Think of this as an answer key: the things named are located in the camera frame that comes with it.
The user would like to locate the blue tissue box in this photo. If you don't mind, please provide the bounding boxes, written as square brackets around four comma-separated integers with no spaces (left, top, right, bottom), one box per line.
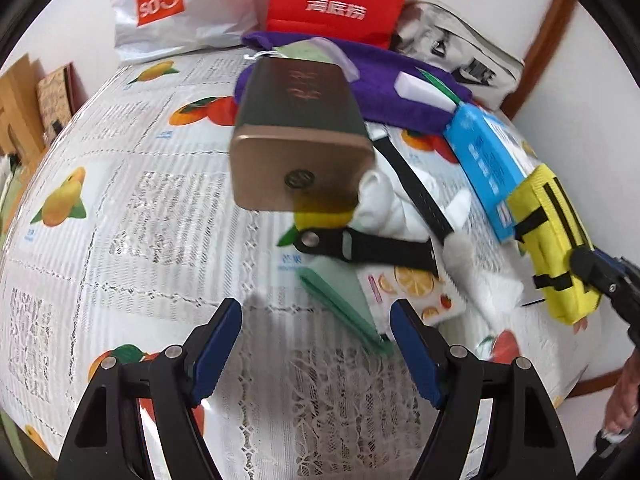
[442,104,541,242]

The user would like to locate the green floss pick packet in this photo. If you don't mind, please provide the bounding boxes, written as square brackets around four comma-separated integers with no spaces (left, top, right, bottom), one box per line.
[297,257,396,357]

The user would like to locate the black watch strap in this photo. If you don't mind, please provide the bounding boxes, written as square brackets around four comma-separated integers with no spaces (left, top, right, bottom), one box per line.
[369,135,456,241]
[292,227,437,268]

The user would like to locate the yellow pouch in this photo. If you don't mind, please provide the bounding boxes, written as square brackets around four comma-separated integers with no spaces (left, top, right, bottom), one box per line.
[506,164,603,325]

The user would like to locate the fruit print wipes packet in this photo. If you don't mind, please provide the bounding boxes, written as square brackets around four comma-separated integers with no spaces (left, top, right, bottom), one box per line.
[356,264,467,326]

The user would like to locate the purple towel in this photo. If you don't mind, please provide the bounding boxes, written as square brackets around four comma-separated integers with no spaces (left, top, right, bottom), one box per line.
[235,30,476,128]

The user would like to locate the person's right hand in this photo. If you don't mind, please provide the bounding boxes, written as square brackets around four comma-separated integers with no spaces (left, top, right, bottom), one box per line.
[602,355,640,438]

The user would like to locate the patterned book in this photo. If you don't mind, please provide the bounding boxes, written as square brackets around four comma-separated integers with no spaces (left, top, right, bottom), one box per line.
[36,62,81,136]

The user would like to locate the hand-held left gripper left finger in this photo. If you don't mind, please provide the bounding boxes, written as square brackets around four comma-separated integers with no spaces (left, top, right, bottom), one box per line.
[57,297,243,480]

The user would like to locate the clear plastic bag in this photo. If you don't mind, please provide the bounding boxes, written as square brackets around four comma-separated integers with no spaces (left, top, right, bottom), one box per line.
[245,37,361,81]

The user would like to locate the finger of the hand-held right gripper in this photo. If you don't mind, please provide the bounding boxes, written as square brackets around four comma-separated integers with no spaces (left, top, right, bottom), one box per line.
[569,247,623,306]
[592,252,638,281]

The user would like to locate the wooden door frame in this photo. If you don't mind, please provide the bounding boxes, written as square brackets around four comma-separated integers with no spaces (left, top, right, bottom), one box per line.
[500,0,576,121]

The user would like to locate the fruit print tablecloth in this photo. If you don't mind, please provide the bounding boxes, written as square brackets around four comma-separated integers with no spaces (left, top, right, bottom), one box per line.
[0,52,596,480]

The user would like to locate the white plastic shopping bag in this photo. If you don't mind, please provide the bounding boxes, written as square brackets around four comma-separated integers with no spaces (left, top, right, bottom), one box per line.
[114,0,273,64]

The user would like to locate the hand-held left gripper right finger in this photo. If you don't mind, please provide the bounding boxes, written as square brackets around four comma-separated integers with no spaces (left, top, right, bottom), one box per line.
[390,299,578,480]

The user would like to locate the dark green tin box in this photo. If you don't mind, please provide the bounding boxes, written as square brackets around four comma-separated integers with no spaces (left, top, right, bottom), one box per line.
[229,56,376,213]

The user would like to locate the wooden headboard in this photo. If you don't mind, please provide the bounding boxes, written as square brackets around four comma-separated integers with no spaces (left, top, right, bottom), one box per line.
[0,55,46,161]

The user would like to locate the green snack packet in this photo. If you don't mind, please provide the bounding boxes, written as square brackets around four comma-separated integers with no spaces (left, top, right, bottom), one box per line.
[394,67,473,111]

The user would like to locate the grey waist bag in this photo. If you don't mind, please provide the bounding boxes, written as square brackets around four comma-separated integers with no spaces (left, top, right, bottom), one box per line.
[390,1,526,111]

